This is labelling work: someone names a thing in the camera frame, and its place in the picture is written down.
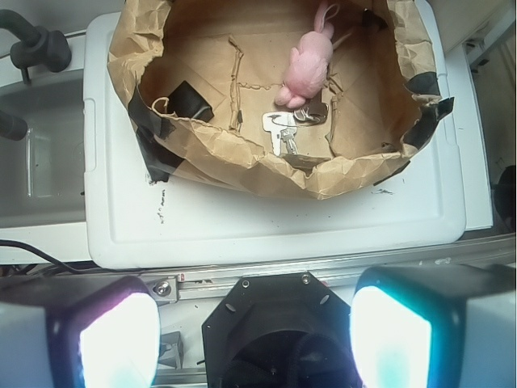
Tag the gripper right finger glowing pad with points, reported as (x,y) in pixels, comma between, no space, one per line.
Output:
(435,326)

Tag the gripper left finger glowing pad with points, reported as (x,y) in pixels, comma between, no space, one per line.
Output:
(78,331)

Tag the black box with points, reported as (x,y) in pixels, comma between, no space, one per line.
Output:
(185,101)

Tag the white plastic bin lid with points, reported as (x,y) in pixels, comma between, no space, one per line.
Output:
(134,223)

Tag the clear plastic container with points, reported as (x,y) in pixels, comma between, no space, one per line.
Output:
(42,175)

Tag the black cylindrical object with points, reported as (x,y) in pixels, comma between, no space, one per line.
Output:
(12,127)

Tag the silver keys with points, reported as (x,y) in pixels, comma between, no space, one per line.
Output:
(282,126)

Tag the brown paper bag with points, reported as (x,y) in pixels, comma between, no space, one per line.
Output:
(381,88)

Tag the aluminium rail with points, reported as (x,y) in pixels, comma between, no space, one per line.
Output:
(171,285)

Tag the black octagonal mount plate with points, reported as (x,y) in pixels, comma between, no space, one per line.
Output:
(279,331)

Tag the pink plush bunny keychain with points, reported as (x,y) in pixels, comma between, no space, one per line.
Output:
(308,63)

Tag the black handle knob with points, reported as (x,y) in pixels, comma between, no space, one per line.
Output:
(36,46)

